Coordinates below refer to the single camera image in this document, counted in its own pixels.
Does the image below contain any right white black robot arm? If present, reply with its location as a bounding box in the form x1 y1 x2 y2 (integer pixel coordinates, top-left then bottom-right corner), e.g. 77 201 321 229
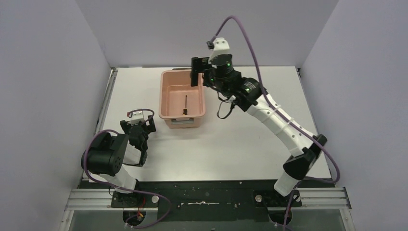
190 54 327 196

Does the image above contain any pink plastic bin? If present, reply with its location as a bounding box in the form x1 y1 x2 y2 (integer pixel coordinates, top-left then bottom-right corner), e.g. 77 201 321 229
159 69 206 128

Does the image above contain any aluminium rail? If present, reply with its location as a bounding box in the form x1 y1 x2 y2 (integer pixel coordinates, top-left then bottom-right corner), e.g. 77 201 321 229
65 187 351 211
94 67 118 134

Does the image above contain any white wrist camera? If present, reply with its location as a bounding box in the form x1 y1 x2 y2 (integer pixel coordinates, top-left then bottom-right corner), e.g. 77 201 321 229
127 111 145 125
207 37 230 61

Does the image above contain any aluminium front rail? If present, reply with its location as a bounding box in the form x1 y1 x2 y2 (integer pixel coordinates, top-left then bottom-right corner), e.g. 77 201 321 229
65 187 351 211

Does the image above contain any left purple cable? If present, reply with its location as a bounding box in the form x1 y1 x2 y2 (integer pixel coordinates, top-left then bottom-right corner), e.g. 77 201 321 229
82 108 173 230

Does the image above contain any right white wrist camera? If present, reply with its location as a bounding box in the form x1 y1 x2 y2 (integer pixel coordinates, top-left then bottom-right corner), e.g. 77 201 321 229
207 37 230 61

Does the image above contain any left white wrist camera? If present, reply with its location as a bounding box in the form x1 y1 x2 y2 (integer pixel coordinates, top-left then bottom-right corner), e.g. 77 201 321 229
127 111 145 125

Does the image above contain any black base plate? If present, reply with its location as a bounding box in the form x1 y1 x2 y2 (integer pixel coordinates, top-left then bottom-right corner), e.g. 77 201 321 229
79 180 343 223

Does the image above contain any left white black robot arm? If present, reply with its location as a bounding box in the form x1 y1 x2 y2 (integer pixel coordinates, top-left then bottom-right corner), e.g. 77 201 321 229
81 114 156 207

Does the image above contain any black yellow handled screwdriver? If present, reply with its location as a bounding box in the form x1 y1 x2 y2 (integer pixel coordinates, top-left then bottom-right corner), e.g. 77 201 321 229
182 95 188 116

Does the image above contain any aluminium left side rail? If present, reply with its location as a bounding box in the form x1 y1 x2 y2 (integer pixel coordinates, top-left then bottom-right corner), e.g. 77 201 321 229
94 67 118 134

